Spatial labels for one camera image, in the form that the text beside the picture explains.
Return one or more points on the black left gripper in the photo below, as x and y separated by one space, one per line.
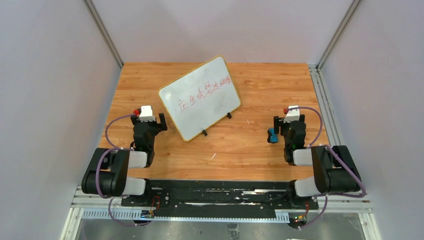
157 124

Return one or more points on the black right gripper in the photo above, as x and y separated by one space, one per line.
284 126

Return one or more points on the blue black whiteboard eraser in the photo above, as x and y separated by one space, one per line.
272 136

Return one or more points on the yellow framed whiteboard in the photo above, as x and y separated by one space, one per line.
200 98

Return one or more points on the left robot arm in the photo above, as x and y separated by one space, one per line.
107 171

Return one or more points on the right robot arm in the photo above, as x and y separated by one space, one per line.
334 170

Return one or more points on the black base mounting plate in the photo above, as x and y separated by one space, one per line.
212 199

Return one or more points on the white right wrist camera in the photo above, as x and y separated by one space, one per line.
292 113

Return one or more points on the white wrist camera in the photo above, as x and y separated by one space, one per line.
145 114
292 113

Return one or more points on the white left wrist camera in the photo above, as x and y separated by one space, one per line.
145 114

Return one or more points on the aluminium frame rail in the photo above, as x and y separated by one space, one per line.
93 218

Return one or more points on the right aluminium corner post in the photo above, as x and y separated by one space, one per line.
338 33

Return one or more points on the aluminium corner post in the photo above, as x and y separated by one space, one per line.
338 33
91 8

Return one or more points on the left aluminium corner post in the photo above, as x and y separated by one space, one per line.
91 8

